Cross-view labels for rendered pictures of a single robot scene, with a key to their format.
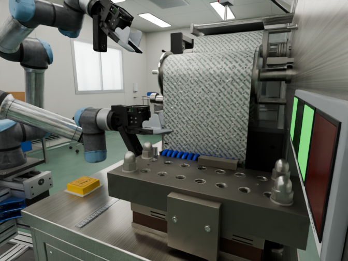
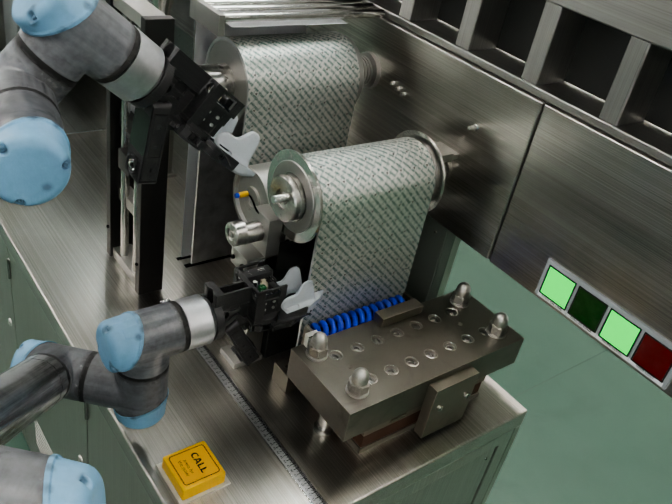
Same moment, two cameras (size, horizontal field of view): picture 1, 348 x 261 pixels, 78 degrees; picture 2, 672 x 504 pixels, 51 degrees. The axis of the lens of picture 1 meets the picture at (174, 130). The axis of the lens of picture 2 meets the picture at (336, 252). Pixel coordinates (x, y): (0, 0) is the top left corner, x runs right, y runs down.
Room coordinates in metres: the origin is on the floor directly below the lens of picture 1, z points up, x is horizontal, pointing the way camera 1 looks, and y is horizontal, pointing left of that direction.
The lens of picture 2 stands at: (0.24, 0.88, 1.79)
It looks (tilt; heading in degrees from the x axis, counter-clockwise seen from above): 33 degrees down; 292
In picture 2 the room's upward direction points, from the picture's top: 12 degrees clockwise
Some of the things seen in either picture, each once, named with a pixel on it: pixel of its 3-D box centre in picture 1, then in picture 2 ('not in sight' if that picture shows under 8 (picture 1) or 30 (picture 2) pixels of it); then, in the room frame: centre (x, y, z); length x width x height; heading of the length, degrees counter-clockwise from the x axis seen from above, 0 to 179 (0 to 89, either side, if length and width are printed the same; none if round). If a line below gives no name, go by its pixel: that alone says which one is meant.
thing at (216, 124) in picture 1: (202, 127); (363, 270); (0.57, -0.08, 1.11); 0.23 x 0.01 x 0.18; 65
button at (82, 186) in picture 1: (83, 185); (193, 469); (0.63, 0.29, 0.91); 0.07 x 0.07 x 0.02; 65
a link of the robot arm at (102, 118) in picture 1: (110, 119); (192, 320); (0.71, 0.21, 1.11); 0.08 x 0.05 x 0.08; 155
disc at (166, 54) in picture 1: (169, 76); (293, 196); (0.68, 0.01, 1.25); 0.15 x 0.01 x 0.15; 155
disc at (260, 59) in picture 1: (259, 75); (414, 172); (0.57, -0.22, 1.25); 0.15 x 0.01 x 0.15; 155
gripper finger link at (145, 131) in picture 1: (142, 130); (281, 314); (0.63, 0.10, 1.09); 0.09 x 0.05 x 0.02; 64
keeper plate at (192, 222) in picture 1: (192, 226); (447, 402); (0.36, -0.04, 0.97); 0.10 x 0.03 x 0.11; 65
